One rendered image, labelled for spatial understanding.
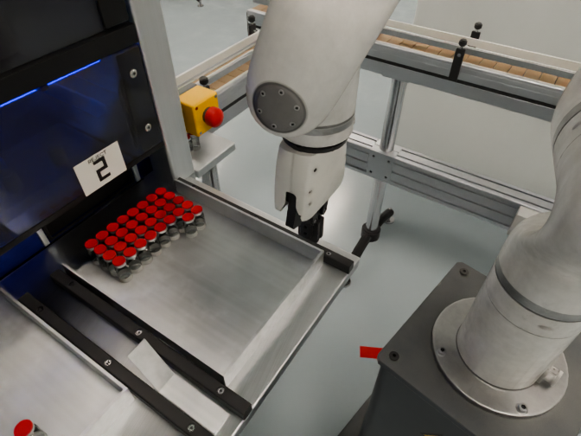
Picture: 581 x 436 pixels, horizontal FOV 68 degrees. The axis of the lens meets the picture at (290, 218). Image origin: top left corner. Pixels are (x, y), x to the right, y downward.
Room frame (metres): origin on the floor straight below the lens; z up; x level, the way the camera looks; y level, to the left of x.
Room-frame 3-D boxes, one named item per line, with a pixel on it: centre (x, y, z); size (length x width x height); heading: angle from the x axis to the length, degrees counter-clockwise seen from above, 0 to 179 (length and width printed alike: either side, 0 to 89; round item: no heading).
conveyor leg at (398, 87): (1.27, -0.34, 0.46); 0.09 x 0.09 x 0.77; 56
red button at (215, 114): (0.76, 0.16, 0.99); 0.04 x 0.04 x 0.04; 56
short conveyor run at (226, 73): (1.10, 0.15, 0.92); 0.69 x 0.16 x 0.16; 146
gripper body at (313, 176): (0.41, -0.03, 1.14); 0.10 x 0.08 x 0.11; 146
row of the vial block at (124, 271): (0.50, 0.23, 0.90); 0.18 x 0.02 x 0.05; 146
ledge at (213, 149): (0.82, 0.22, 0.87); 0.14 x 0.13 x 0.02; 56
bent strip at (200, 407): (0.24, 0.15, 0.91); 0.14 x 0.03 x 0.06; 57
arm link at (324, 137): (0.42, -0.03, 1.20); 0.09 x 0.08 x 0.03; 146
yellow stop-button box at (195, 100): (0.78, 0.19, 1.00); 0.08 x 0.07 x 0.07; 56
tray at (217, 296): (0.46, 0.16, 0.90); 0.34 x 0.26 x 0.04; 56
